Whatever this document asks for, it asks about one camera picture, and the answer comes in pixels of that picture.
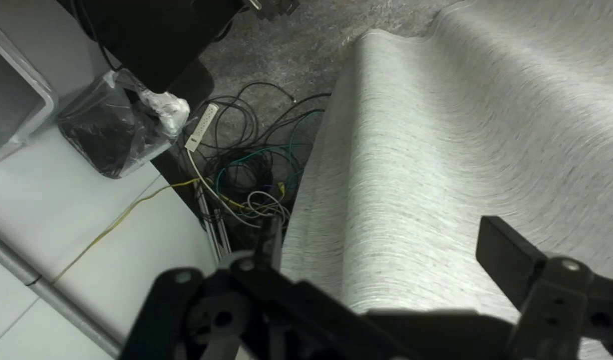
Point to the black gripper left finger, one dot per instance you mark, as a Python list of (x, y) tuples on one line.
[(253, 313)]

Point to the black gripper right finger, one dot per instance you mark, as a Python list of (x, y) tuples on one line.
[(566, 306)]

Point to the grey-white fabric curtain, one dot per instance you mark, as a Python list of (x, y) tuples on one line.
[(452, 133)]

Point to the white work table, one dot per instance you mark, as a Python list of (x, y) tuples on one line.
[(87, 281)]

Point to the white power strip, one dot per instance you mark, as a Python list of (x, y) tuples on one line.
[(201, 127)]

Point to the white crumpled bag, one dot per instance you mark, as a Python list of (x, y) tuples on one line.
[(167, 110)]

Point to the black plastic-wrapped box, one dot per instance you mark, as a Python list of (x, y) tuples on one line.
[(113, 133)]

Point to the black bulky object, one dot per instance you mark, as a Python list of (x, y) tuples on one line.
[(153, 32)]

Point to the white plastic storage bin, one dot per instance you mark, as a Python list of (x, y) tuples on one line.
[(13, 101)]

